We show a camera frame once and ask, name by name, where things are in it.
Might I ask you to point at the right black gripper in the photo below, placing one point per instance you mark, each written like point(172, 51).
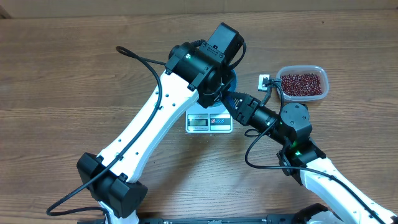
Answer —
point(245, 109)

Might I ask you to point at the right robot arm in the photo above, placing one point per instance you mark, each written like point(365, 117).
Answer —
point(302, 159)

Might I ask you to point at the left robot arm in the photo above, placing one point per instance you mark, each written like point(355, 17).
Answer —
point(196, 77)

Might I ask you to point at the blue metal bowl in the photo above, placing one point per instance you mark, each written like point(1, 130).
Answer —
point(231, 87)

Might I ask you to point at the white digital kitchen scale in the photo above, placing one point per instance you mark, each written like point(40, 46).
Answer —
point(211, 120)

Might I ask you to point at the clear plastic food container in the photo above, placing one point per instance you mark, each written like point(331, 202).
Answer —
point(302, 69)

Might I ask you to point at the red adzuki beans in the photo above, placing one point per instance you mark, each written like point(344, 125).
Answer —
point(308, 84)

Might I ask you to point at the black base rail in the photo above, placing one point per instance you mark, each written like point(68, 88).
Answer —
point(315, 213)

